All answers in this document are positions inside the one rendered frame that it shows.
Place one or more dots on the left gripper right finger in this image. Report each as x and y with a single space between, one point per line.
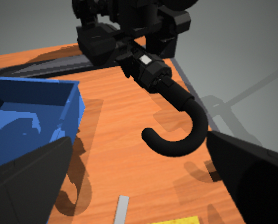
250 175

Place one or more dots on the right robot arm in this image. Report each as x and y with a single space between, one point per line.
88 12

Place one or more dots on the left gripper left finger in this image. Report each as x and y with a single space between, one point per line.
30 184

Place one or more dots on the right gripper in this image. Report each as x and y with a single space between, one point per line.
136 18

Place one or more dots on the blue open-top box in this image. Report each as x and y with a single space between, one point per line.
32 112

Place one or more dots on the grey flat bar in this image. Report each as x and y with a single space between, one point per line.
121 210

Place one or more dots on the yellow sponge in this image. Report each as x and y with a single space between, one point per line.
187 220

